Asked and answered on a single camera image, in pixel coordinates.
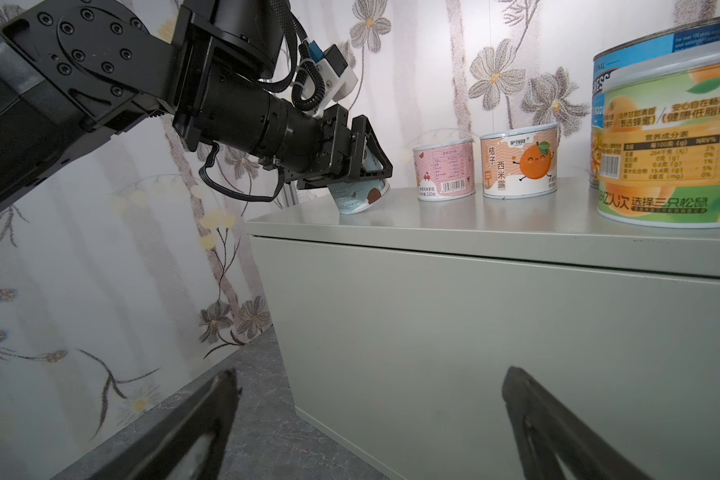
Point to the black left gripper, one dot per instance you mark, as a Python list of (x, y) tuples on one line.
[(347, 151)]

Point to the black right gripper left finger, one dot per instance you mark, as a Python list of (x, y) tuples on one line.
[(187, 444)]

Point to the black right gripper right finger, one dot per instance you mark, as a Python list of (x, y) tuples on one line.
[(551, 438)]

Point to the white lid can orange label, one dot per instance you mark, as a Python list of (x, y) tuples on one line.
[(520, 163)]

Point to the plastic lid can yellow label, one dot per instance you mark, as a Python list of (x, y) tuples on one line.
[(660, 142)]

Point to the large blue labelled can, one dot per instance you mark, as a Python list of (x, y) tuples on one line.
[(656, 45)]

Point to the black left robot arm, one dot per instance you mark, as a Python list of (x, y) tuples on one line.
[(242, 74)]

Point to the grey metal cabinet box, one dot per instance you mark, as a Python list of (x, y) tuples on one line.
[(398, 325)]

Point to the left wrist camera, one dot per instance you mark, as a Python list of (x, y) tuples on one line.
[(336, 69)]

